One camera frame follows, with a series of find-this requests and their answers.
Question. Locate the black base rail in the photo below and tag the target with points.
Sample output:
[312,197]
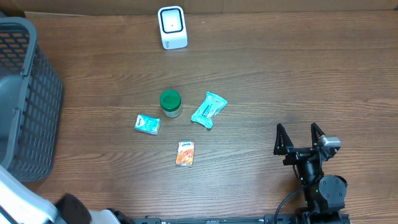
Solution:
[110,216]

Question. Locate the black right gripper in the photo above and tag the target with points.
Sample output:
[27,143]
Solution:
[282,146]

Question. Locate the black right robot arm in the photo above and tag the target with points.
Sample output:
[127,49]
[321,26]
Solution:
[324,194]

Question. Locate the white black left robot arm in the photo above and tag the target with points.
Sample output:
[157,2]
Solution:
[20,205]

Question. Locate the green wipes packet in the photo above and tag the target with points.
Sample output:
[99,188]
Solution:
[206,112]

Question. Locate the orange tissue packet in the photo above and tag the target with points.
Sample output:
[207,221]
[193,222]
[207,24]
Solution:
[185,153]

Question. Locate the teal tissue packet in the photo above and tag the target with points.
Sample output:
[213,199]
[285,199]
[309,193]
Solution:
[147,124]

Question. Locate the grey plastic basket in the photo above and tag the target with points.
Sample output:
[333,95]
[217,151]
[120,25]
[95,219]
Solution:
[31,103]

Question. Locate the green lid jar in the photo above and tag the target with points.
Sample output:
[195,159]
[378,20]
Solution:
[171,103]

